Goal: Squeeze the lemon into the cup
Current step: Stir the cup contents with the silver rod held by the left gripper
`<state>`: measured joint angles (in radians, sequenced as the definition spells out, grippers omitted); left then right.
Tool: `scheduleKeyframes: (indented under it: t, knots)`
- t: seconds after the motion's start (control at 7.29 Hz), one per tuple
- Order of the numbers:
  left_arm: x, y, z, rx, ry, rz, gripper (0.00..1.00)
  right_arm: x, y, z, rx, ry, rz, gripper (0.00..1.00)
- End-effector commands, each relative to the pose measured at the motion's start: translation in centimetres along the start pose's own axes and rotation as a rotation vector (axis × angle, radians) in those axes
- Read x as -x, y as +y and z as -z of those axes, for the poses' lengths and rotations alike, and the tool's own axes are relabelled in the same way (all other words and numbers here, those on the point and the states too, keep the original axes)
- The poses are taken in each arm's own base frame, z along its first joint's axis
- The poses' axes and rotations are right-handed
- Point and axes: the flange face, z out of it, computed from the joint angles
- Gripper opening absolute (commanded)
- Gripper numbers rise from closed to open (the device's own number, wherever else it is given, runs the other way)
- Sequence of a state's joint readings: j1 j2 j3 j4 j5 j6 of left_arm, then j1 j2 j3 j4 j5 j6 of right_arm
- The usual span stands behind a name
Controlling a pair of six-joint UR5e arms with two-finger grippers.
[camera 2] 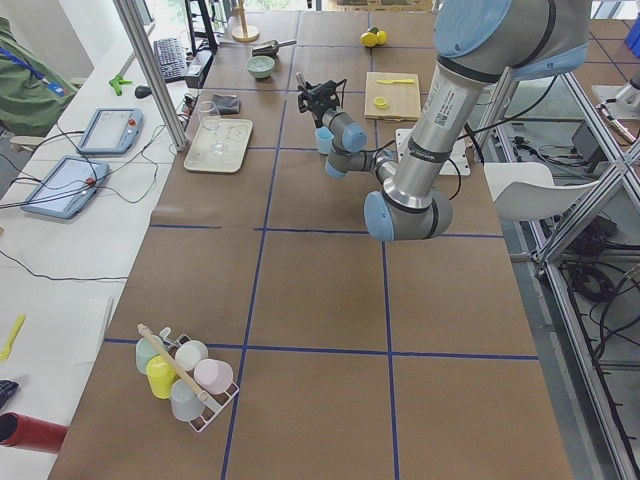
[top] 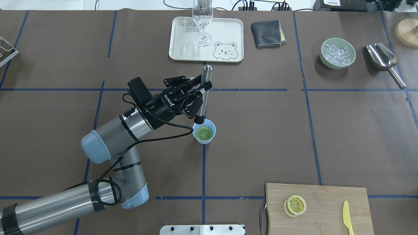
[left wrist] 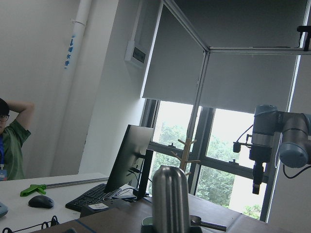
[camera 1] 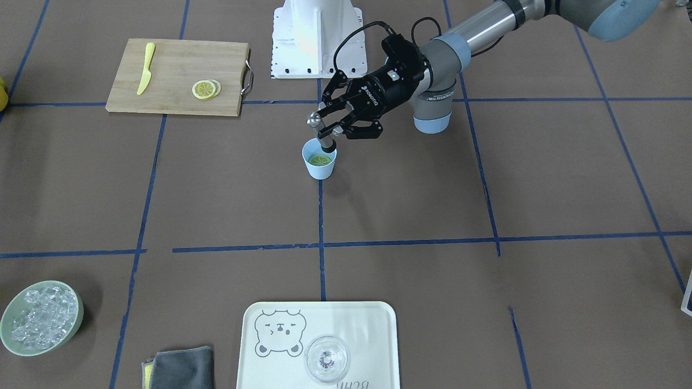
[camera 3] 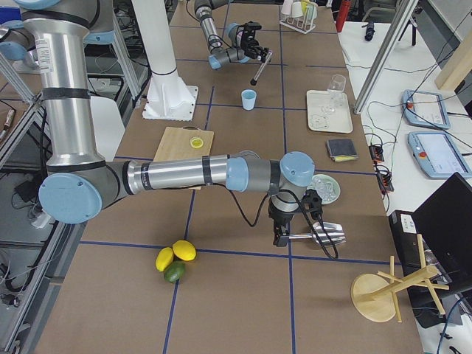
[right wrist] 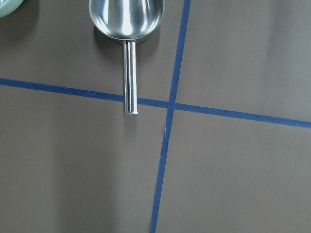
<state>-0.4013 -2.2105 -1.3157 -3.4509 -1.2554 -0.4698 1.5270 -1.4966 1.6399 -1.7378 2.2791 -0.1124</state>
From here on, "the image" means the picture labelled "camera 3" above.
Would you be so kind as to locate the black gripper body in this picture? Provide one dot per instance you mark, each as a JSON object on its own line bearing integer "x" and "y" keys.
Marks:
{"x": 251, "y": 50}
{"x": 278, "y": 217}

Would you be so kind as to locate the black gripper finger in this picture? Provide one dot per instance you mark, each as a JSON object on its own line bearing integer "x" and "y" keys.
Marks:
{"x": 281, "y": 236}

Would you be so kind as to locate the steel ice scoop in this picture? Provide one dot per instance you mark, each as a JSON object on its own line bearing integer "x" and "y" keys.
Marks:
{"x": 329, "y": 233}

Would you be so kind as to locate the yellow lemon slice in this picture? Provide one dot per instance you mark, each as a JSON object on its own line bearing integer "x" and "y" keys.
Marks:
{"x": 196, "y": 142}

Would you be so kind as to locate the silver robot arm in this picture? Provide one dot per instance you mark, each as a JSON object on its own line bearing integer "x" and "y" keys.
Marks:
{"x": 81, "y": 183}
{"x": 221, "y": 52}

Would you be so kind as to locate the light blue plastic cup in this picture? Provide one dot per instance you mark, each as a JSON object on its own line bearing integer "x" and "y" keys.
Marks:
{"x": 248, "y": 98}

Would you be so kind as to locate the yellow lemon right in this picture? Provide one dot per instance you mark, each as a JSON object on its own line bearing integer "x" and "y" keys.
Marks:
{"x": 184, "y": 250}

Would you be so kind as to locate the wooden cup tree stand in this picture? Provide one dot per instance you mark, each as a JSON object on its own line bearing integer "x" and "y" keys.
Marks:
{"x": 375, "y": 295}

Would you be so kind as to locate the yellow lemon left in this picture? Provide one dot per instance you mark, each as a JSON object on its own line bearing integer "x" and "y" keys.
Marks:
{"x": 164, "y": 258}

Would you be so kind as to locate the green bowl of ice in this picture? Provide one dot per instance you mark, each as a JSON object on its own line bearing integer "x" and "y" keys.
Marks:
{"x": 327, "y": 188}

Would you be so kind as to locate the grey folded cloth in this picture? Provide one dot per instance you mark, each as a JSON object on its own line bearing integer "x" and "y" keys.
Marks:
{"x": 341, "y": 150}

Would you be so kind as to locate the clear wine glass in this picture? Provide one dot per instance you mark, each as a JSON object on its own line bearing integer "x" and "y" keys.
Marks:
{"x": 335, "y": 92}

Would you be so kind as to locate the cream bear tray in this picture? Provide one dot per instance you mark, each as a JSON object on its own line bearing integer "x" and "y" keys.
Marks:
{"x": 327, "y": 115}

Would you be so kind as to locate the black power strip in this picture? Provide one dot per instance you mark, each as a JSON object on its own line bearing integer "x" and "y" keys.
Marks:
{"x": 383, "y": 173}

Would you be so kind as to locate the green lime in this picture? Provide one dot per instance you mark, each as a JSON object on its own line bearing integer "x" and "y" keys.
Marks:
{"x": 175, "y": 271}

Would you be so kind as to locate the bamboo cutting board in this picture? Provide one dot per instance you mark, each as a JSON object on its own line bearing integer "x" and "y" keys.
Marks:
{"x": 175, "y": 160}

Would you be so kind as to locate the white chair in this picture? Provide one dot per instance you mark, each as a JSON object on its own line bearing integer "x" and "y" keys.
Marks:
{"x": 108, "y": 126}

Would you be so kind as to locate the black monitor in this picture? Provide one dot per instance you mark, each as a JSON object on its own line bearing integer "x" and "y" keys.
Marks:
{"x": 444, "y": 221}

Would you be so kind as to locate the lower teach pendant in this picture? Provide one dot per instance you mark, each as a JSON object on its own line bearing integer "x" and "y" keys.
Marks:
{"x": 437, "y": 155}

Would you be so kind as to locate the teach pendant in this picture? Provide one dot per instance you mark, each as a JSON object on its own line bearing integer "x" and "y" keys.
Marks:
{"x": 437, "y": 155}
{"x": 425, "y": 109}

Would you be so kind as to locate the upper teach pendant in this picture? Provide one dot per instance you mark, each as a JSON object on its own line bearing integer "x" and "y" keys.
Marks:
{"x": 425, "y": 109}

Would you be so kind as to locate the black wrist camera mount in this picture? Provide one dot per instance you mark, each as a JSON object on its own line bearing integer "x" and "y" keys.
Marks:
{"x": 312, "y": 203}

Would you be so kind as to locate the white wire cup rack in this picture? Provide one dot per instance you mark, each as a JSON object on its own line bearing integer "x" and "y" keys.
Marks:
{"x": 299, "y": 15}

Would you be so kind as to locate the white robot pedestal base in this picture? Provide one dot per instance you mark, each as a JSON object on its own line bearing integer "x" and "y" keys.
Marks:
{"x": 168, "y": 96}

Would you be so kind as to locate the aluminium frame post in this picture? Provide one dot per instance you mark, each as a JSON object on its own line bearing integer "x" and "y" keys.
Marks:
{"x": 402, "y": 16}

